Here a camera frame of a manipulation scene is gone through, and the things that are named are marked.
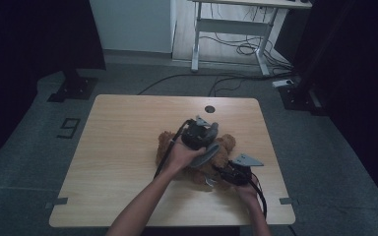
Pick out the left hand-held gripper black cable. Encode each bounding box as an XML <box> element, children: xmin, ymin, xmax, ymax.
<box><xmin>153</xmin><ymin>118</ymin><xmax>192</xmax><ymax>180</ymax></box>

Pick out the right hand-held gripper black cable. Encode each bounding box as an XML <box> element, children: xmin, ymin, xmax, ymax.
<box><xmin>249</xmin><ymin>172</ymin><xmax>268</xmax><ymax>220</ymax></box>

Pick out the white desk frame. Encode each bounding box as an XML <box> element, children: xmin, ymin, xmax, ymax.
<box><xmin>188</xmin><ymin>0</ymin><xmax>313</xmax><ymax>77</ymax></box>

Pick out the black stand base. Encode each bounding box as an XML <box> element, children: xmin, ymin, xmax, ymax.
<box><xmin>46</xmin><ymin>68</ymin><xmax>100</xmax><ymax>103</ymax></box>
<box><xmin>278</xmin><ymin>74</ymin><xmax>330</xmax><ymax>117</ymax></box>

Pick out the person's right hand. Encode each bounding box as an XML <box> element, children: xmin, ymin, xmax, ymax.
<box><xmin>235</xmin><ymin>176</ymin><xmax>261</xmax><ymax>208</ymax></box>

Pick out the tangle of black cables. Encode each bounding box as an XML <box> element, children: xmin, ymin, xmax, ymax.
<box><xmin>199</xmin><ymin>3</ymin><xmax>293</xmax><ymax>73</ymax></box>

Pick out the black tape floor mark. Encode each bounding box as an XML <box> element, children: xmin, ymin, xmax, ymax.
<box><xmin>56</xmin><ymin>117</ymin><xmax>82</xmax><ymax>140</ymax></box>

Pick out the hand-held gripper black cable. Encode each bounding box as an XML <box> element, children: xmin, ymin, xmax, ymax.
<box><xmin>249</xmin><ymin>172</ymin><xmax>268</xmax><ymax>220</ymax></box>
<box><xmin>153</xmin><ymin>118</ymin><xmax>192</xmax><ymax>180</ymax></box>

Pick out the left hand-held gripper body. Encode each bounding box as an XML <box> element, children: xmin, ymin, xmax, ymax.
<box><xmin>180</xmin><ymin>114</ymin><xmax>219</xmax><ymax>151</ymax></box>

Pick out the white power strip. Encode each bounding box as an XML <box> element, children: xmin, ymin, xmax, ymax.
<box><xmin>272</xmin><ymin>79</ymin><xmax>295</xmax><ymax>89</ymax></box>

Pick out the brown teddy bear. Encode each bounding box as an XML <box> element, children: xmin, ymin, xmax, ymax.
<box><xmin>155</xmin><ymin>130</ymin><xmax>237</xmax><ymax>192</ymax></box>

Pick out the person's left hand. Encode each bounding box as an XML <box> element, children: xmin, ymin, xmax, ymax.
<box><xmin>166</xmin><ymin>135</ymin><xmax>208</xmax><ymax>177</ymax></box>

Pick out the grey tape strip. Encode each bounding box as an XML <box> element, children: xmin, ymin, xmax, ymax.
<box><xmin>44</xmin><ymin>197</ymin><xmax>69</xmax><ymax>209</ymax></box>

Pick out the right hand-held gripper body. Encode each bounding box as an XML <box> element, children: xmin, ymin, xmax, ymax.
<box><xmin>221</xmin><ymin>152</ymin><xmax>265</xmax><ymax>187</ymax></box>

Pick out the long black floor cable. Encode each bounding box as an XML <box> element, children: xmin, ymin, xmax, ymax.
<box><xmin>137</xmin><ymin>72</ymin><xmax>294</xmax><ymax>97</ymax></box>

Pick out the dark curtain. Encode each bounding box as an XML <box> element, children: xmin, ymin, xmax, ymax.
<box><xmin>0</xmin><ymin>0</ymin><xmax>107</xmax><ymax>173</ymax></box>
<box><xmin>290</xmin><ymin>0</ymin><xmax>378</xmax><ymax>215</ymax></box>

